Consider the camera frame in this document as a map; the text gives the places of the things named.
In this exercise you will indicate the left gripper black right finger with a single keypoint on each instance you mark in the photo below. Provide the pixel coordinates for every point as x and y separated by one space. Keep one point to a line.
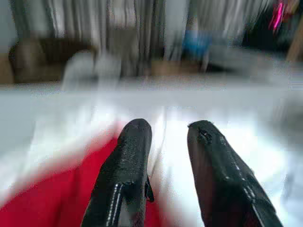
220 177

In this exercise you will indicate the open cardboard box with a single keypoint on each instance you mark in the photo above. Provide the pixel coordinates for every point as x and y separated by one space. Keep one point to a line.
175 67

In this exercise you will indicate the grey pillow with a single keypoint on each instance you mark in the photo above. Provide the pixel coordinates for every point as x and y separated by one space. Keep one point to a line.
78 68
107 71

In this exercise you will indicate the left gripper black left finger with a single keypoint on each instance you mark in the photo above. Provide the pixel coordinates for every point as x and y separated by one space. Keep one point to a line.
127 165

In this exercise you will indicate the red shirt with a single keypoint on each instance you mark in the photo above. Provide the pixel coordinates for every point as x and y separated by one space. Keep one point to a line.
59 189

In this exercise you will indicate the brown armchair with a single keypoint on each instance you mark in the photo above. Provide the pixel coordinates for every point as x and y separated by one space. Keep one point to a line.
23 59

